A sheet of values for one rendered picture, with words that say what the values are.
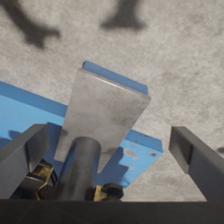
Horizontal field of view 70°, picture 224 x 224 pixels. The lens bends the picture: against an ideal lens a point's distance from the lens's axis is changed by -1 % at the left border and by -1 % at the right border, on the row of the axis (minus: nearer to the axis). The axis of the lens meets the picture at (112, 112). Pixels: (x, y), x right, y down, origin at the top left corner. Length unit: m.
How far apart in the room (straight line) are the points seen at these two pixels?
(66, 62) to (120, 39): 0.33
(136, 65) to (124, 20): 0.23
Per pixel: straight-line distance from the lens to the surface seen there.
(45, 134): 0.16
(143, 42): 0.89
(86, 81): 0.84
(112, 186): 0.93
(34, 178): 0.87
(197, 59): 0.97
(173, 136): 0.16
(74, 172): 0.96
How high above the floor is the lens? 0.85
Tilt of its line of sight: 50 degrees down
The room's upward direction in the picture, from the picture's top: 170 degrees counter-clockwise
